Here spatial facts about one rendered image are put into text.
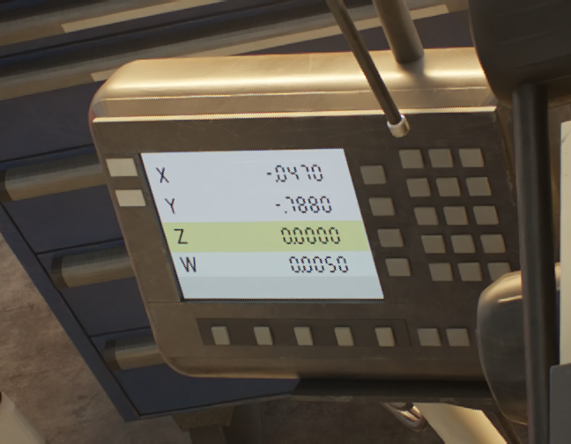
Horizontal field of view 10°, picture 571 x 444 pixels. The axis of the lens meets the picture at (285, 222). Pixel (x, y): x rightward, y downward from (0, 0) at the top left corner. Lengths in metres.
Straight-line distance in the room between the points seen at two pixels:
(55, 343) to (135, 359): 0.51
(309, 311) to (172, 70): 0.19
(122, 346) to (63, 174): 0.28
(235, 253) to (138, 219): 0.07
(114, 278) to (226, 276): 1.19
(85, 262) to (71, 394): 0.55
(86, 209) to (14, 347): 0.69
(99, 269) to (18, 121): 0.21
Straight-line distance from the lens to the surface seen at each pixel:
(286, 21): 3.19
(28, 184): 3.41
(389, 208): 2.21
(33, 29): 3.24
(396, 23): 2.19
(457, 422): 2.44
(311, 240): 2.26
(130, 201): 2.31
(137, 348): 3.59
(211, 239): 2.30
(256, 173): 2.25
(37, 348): 4.10
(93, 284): 3.55
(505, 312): 1.43
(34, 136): 3.39
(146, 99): 2.28
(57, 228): 3.49
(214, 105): 2.25
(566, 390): 1.15
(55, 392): 4.04
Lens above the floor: 2.74
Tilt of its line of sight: 42 degrees down
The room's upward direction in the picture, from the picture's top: 30 degrees counter-clockwise
